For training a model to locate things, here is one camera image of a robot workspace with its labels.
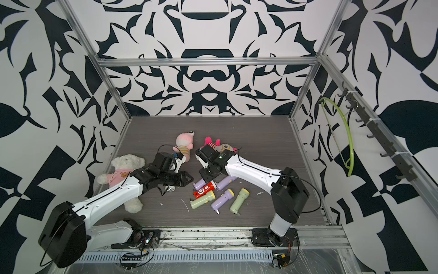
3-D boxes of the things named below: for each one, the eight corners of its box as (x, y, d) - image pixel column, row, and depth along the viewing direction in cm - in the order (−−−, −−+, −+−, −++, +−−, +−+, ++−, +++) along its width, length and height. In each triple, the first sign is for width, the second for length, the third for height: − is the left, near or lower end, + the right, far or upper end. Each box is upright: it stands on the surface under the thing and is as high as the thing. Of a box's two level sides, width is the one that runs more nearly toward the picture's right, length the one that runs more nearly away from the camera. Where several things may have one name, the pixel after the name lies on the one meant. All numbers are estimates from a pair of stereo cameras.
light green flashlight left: (192, 210, 83) (191, 208, 81) (189, 203, 85) (188, 201, 83) (215, 198, 86) (215, 196, 84) (212, 191, 89) (212, 189, 86)
